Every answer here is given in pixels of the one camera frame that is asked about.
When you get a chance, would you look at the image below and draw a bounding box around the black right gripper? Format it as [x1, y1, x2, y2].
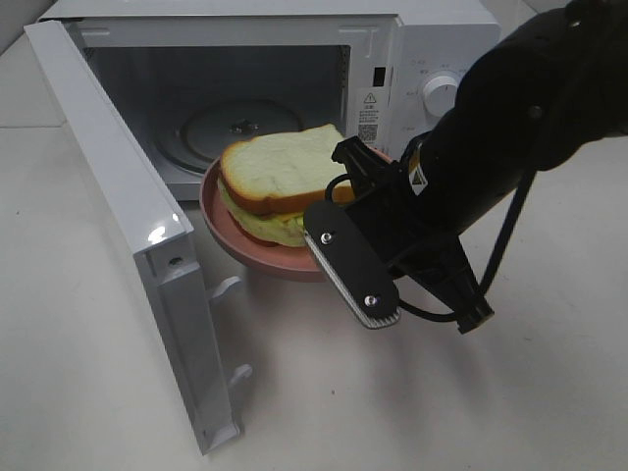
[331, 136, 494, 334]

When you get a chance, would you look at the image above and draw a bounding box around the pink round plate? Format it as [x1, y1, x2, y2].
[198, 146, 393, 284]

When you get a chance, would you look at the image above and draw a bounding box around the toast sandwich with lettuce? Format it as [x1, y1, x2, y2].
[218, 124, 345, 247]

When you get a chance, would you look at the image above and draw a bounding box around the white microwave door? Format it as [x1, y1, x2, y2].
[25, 21, 240, 453]

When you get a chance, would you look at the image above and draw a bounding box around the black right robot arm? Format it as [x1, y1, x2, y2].
[305, 1, 627, 333]

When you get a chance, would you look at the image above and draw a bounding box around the white warning label sticker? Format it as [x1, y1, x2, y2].
[356, 87, 385, 145]

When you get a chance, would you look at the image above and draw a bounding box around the white upper power knob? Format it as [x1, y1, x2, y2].
[422, 71, 460, 118]

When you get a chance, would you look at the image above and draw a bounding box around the glass microwave turntable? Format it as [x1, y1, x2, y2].
[155, 99, 304, 174]

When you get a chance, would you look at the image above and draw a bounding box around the white microwave oven body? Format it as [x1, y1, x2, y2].
[37, 1, 500, 201]

